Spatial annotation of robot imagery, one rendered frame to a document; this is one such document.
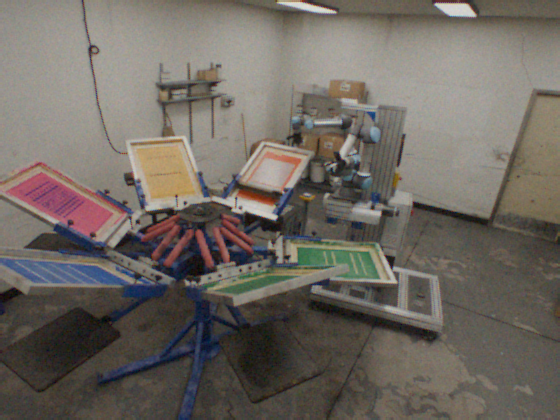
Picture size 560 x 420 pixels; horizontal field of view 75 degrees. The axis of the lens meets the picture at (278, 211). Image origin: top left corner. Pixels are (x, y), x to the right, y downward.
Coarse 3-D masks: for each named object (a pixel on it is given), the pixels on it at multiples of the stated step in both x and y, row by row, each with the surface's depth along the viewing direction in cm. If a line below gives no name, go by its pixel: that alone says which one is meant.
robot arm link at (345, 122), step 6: (306, 120) 348; (312, 120) 346; (318, 120) 347; (324, 120) 347; (330, 120) 348; (336, 120) 348; (342, 120) 348; (348, 120) 350; (306, 126) 344; (312, 126) 344; (318, 126) 347; (324, 126) 348; (330, 126) 349; (336, 126) 350; (342, 126) 350; (348, 126) 353
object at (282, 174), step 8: (280, 160) 357; (288, 160) 354; (296, 160) 352; (280, 168) 350; (288, 168) 348; (296, 168) 346; (272, 176) 346; (280, 176) 344; (288, 176) 342; (272, 184) 340; (280, 184) 338; (256, 200) 332; (264, 200) 330; (272, 200) 328
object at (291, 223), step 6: (300, 210) 375; (294, 216) 368; (300, 216) 380; (282, 222) 345; (288, 222) 357; (294, 222) 371; (300, 222) 385; (282, 228) 350; (288, 228) 362; (294, 228) 374; (288, 234) 370; (282, 240) 360
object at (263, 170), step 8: (272, 152) 366; (264, 160) 361; (272, 160) 359; (256, 168) 357; (264, 168) 355; (272, 168) 352; (256, 176) 351; (264, 176) 348; (264, 184) 342; (240, 192) 343; (248, 192) 340
